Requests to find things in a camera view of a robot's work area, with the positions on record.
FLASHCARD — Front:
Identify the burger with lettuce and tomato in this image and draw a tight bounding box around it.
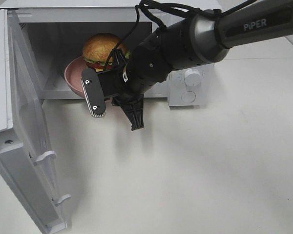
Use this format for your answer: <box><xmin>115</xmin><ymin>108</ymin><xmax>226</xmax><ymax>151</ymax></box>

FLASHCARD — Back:
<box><xmin>83</xmin><ymin>33</ymin><xmax>120</xmax><ymax>72</ymax></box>

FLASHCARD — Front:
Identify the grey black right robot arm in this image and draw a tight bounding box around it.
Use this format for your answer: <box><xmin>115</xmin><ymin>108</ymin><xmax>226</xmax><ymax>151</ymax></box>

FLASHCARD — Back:
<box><xmin>89</xmin><ymin>0</ymin><xmax>293</xmax><ymax>130</ymax></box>

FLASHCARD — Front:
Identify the white microwave oven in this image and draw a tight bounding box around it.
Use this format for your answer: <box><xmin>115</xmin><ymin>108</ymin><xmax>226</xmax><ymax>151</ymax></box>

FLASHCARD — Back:
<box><xmin>0</xmin><ymin>0</ymin><xmax>214</xmax><ymax>106</ymax></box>

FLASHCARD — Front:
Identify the white microwave door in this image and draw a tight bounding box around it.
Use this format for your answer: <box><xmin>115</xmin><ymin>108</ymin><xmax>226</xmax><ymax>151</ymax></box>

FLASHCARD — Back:
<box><xmin>0</xmin><ymin>9</ymin><xmax>70</xmax><ymax>234</ymax></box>

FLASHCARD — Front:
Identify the white round door button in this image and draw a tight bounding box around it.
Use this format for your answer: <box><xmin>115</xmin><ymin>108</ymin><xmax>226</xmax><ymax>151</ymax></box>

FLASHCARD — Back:
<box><xmin>181</xmin><ymin>91</ymin><xmax>196</xmax><ymax>103</ymax></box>

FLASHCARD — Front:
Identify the white timer knob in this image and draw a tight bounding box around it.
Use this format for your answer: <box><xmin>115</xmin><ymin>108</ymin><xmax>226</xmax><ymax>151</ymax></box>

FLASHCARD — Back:
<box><xmin>184</xmin><ymin>69</ymin><xmax>202</xmax><ymax>87</ymax></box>

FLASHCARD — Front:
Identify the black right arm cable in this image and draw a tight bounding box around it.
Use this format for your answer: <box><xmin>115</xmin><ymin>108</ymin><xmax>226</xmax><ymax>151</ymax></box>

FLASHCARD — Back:
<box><xmin>102</xmin><ymin>0</ymin><xmax>223</xmax><ymax>71</ymax></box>

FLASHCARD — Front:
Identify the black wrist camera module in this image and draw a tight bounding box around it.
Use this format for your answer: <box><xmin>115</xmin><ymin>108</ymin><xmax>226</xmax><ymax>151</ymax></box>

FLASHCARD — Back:
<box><xmin>81</xmin><ymin>68</ymin><xmax>106</xmax><ymax>117</ymax></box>

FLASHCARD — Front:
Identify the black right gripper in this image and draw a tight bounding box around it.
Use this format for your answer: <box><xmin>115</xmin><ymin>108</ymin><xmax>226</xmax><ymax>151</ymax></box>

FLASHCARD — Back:
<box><xmin>98</xmin><ymin>48</ymin><xmax>166</xmax><ymax>131</ymax></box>

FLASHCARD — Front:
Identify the pink round plate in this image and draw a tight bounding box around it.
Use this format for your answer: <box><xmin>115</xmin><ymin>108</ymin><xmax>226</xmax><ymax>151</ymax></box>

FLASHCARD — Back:
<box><xmin>64</xmin><ymin>56</ymin><xmax>88</xmax><ymax>98</ymax></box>

